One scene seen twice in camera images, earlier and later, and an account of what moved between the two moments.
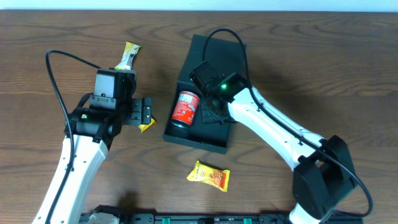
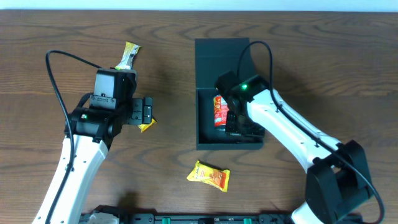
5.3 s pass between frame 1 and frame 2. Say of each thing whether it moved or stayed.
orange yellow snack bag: stayed
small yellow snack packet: stayed
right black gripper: moved
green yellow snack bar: stayed
